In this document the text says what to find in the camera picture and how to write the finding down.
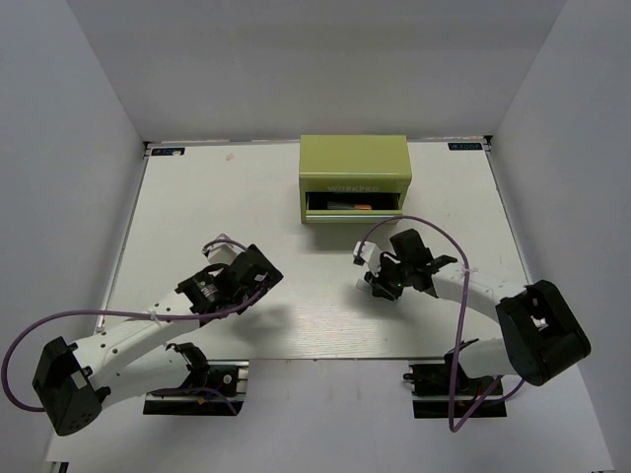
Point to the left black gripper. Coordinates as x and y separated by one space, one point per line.
270 280

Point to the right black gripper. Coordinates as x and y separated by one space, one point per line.
381 287

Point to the blue highlighter pen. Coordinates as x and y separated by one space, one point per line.
340 206

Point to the green highlighter pen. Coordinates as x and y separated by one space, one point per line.
363 286

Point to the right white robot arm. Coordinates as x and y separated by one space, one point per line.
540 335

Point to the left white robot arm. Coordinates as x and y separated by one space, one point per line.
76 381

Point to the green metal drawer cabinet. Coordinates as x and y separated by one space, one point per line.
354 164

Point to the left blue label sticker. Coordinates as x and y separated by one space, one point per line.
168 152

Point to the blue label sticker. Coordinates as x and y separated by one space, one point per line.
168 152
465 146

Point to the right blue label sticker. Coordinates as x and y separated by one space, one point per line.
465 146

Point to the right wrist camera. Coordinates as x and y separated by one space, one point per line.
369 254

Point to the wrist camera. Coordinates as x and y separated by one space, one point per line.
222 249
369 254

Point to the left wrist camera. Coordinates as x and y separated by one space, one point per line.
222 249

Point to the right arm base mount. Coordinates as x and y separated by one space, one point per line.
430 383

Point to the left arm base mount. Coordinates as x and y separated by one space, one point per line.
218 392

